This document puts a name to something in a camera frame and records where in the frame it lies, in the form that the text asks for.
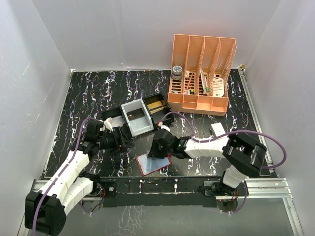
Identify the black card in grey tray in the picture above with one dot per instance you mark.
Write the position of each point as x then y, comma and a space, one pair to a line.
135, 114

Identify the red leather card holder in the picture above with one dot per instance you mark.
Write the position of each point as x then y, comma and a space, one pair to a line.
142, 162

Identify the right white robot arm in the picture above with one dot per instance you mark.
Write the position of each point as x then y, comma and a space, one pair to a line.
245, 154

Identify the black open tray box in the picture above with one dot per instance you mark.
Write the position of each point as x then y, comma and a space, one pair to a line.
157, 117

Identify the white label packet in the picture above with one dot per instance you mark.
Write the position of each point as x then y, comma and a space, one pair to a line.
217, 87

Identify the white small box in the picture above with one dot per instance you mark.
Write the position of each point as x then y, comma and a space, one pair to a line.
217, 129

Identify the small round jar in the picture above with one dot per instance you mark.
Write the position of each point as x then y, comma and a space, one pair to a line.
177, 72

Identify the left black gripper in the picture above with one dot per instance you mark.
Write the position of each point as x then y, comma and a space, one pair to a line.
122, 140

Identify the white striped credit card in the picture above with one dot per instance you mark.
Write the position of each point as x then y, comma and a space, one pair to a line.
152, 164

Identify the white VIP card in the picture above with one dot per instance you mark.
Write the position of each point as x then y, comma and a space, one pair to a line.
117, 122

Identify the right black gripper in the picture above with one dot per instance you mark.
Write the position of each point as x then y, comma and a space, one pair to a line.
153, 152

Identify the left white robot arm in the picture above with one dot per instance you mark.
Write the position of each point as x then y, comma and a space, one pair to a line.
46, 210

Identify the black front mounting rail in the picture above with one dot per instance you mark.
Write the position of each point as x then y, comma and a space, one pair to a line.
157, 191

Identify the grey plastic tray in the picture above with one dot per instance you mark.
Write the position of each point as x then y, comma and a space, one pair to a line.
141, 125

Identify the orange plastic file organizer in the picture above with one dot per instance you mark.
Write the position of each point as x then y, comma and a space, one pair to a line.
202, 58

